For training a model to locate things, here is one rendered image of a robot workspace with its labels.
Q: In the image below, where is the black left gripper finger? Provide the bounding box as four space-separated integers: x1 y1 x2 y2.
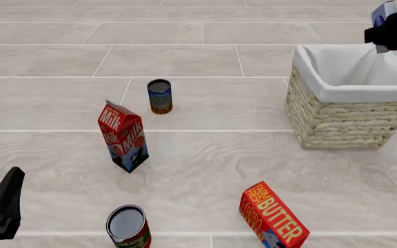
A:
0 166 26 220

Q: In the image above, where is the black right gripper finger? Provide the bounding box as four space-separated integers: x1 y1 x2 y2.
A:
364 26 397 52

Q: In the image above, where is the blue white cream cheese box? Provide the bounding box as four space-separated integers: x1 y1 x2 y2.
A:
371 0 397 54

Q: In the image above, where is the wicker basket with white liner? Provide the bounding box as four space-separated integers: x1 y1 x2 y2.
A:
284 43 397 151

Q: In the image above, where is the red tomato sauce can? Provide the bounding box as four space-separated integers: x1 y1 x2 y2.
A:
105 204 152 248

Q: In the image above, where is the red milk carton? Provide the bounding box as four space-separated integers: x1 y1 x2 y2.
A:
97 99 150 174

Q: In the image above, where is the blue alphabet soup can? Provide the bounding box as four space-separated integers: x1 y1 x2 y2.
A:
146 79 174 116

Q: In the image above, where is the red butter box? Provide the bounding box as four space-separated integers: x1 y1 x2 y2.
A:
238 180 311 248

